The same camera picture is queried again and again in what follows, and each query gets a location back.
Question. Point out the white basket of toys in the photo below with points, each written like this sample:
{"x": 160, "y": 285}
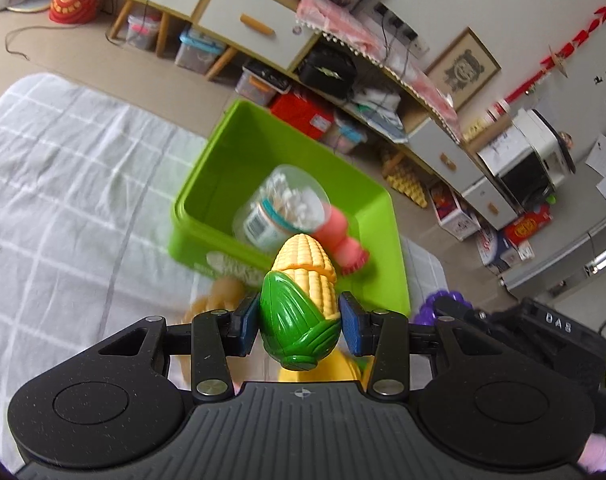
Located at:
{"x": 453, "y": 215}

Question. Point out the framed face drawing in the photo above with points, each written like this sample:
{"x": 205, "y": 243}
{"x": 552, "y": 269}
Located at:
{"x": 463, "y": 70}

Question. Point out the red cardboard box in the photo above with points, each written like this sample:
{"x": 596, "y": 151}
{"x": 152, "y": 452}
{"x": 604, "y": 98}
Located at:
{"x": 303, "y": 112}

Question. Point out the red snack package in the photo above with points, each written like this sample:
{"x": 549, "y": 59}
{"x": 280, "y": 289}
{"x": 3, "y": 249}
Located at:
{"x": 528, "y": 227}

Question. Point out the red wall decoration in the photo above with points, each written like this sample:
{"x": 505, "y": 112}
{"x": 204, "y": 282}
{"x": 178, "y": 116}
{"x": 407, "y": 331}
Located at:
{"x": 573, "y": 37}

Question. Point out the clear cotton swab jar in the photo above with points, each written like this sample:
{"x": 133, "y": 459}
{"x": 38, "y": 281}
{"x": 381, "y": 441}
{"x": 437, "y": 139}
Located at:
{"x": 278, "y": 210}

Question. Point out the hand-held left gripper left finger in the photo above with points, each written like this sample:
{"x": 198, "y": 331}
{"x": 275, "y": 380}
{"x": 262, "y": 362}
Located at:
{"x": 245, "y": 329}

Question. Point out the toy corn cob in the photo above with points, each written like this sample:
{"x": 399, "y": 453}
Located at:
{"x": 293, "y": 320}

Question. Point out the scribbled white paper sheet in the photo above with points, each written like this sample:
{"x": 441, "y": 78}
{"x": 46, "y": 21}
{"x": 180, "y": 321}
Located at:
{"x": 498, "y": 152}

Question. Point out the blue white cardboard box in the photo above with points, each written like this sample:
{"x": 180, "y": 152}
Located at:
{"x": 498, "y": 250}

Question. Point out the small clear storage box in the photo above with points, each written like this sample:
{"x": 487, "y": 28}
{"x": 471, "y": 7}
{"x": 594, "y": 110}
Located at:
{"x": 348, "y": 135}

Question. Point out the purple toy grapes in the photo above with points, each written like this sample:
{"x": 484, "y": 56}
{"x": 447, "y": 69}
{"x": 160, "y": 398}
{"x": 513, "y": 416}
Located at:
{"x": 428, "y": 310}

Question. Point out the white microwave oven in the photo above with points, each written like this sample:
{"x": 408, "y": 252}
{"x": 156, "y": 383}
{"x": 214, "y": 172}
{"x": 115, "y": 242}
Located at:
{"x": 528, "y": 170}

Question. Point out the clear storage box blue lid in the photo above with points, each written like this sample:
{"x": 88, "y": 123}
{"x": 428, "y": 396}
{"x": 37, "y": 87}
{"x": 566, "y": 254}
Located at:
{"x": 198, "y": 50}

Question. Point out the pink plastic toy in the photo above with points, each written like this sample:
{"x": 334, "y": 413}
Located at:
{"x": 333, "y": 230}

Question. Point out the folded cloth stack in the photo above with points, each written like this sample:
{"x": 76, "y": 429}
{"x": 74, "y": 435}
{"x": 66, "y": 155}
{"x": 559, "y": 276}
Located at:
{"x": 378, "y": 110}

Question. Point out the pink fringed cloth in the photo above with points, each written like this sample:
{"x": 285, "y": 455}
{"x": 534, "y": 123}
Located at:
{"x": 343, "y": 22}

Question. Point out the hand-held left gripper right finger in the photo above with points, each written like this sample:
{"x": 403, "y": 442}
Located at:
{"x": 350, "y": 331}

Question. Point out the clear storage box black lid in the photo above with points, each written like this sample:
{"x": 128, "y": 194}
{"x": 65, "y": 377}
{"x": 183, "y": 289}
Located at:
{"x": 260, "y": 85}

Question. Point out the silver refrigerator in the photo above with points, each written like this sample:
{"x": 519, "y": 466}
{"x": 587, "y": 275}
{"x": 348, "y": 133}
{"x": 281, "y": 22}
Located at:
{"x": 573, "y": 250}

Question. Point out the wooden cabinet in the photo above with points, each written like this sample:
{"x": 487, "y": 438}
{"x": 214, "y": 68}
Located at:
{"x": 333, "y": 60}

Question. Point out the yellow egg tray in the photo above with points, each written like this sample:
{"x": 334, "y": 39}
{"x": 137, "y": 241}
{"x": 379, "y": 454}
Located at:
{"x": 408, "y": 182}

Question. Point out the yellow toy pot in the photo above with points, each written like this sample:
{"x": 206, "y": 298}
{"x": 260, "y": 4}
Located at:
{"x": 308, "y": 372}

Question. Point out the grey checked blanket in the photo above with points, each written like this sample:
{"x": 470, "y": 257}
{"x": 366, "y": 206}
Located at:
{"x": 58, "y": 185}

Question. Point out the tan plastic toy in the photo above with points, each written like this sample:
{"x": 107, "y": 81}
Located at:
{"x": 218, "y": 295}

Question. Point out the black handbag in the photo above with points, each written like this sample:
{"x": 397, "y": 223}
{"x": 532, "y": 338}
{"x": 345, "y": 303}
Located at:
{"x": 328, "y": 70}

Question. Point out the green plastic bin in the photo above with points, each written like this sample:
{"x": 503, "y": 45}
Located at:
{"x": 263, "y": 145}

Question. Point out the clear storage box pink contents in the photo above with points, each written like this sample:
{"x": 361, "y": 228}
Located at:
{"x": 143, "y": 30}

